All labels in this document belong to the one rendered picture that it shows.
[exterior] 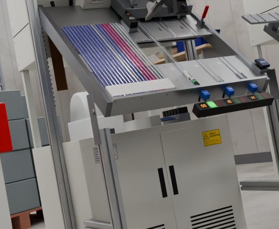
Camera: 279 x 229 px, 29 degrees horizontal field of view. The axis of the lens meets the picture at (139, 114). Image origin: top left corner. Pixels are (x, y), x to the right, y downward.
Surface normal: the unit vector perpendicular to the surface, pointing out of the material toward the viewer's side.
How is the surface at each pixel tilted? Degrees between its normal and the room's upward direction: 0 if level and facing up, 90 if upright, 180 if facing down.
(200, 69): 43
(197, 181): 90
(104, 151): 90
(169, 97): 133
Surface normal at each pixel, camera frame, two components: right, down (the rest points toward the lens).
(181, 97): 0.45, 0.59
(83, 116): -0.79, 0.12
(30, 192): 0.76, -0.16
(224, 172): 0.45, -0.11
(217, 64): 0.18, -0.80
